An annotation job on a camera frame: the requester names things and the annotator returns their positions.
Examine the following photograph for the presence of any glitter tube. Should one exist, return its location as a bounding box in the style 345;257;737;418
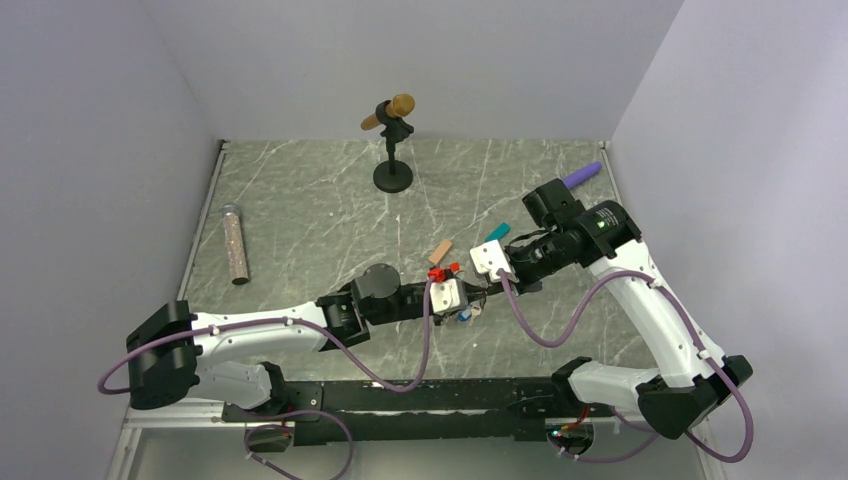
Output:
220;203;250;285

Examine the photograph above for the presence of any black microphone stand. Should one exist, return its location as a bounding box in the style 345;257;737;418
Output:
373;100;414;193

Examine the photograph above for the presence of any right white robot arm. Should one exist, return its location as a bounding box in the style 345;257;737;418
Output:
471;179;753;439

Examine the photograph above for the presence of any red carabiner keyring with chain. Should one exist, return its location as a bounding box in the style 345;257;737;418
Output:
429;278;488;325

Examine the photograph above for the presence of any teal block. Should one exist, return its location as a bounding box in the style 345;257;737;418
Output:
485;222;511;242

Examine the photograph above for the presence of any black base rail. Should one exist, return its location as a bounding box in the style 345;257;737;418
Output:
222;376;614;446

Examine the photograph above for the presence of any purple cylinder handle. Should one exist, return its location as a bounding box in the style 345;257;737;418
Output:
562;161;603;190

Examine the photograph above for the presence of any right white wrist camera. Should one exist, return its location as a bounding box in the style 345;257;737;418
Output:
469;240;516;283

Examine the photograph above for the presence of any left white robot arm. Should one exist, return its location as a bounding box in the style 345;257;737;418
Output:
126;264;485;420

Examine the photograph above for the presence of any peach block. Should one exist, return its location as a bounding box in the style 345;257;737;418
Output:
428;239;453;266

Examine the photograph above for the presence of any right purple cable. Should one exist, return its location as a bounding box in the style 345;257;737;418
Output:
498;268;757;465

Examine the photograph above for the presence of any brown microphone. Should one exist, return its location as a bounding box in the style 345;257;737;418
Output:
360;93;416;131

